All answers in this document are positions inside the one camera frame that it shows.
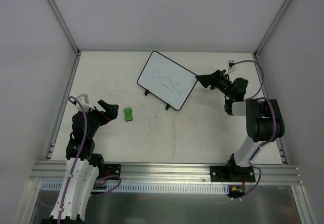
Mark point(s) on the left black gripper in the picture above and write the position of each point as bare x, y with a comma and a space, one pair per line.
102, 115

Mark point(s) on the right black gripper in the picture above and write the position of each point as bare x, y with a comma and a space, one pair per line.
213, 79

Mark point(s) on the green whiteboard eraser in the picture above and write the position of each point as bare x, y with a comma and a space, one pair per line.
128, 114

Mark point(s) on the small black-framed whiteboard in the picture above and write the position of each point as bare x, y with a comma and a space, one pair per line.
167, 80

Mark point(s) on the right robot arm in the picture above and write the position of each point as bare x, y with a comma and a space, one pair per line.
264, 124

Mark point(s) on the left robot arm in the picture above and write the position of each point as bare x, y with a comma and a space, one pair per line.
83, 167

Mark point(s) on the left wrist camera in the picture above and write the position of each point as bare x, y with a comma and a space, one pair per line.
83, 103

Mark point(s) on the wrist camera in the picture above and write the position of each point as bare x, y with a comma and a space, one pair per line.
231, 67
83, 103

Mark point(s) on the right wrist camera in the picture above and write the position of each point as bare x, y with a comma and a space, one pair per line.
231, 67

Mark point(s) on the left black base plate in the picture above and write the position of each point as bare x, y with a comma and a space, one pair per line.
111, 170

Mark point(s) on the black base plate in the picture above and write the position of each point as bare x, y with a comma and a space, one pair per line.
235, 174
111, 170

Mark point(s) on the aluminium mounting rail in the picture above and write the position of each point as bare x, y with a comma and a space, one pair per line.
172, 173

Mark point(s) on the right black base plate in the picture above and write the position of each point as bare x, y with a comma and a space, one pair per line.
235, 174

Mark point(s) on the white slotted cable duct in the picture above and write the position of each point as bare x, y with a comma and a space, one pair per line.
209, 188

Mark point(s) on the left aluminium frame post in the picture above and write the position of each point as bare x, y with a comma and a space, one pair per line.
54, 8

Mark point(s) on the aluminium frame post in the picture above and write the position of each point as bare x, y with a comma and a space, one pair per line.
274, 23
54, 8

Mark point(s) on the right aluminium frame post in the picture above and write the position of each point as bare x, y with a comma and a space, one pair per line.
274, 23

